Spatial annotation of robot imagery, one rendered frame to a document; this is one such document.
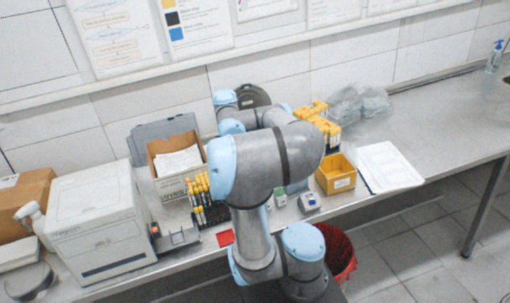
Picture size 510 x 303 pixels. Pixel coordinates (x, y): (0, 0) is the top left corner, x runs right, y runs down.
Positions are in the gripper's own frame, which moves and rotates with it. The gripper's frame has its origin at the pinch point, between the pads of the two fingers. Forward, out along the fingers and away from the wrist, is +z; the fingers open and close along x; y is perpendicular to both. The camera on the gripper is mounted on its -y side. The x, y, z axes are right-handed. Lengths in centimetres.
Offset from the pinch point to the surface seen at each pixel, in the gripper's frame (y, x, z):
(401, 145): -80, -8, 21
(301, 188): -24.2, -2.2, 19.0
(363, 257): -70, -13, 108
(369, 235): -83, -26, 108
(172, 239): 31.6, 3.1, 15.2
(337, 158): -43.9, -6.3, 13.3
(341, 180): -37.9, 6.0, 13.6
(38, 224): 76, -17, 5
